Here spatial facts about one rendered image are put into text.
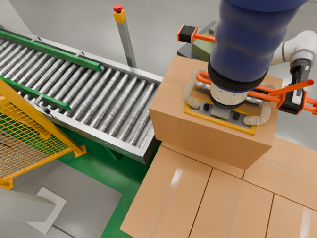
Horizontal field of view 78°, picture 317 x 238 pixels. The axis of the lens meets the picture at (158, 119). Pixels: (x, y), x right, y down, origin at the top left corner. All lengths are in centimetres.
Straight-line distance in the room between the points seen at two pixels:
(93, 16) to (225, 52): 311
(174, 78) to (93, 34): 235
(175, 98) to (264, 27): 56
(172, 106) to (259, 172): 80
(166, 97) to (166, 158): 54
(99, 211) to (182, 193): 90
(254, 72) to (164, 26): 255
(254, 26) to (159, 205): 111
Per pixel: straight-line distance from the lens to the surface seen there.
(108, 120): 163
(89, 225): 204
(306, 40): 118
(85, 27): 350
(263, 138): 100
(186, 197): 138
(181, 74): 114
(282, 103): 94
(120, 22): 174
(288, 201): 155
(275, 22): 64
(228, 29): 67
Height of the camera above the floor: 191
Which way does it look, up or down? 61 degrees down
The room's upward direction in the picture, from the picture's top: 8 degrees counter-clockwise
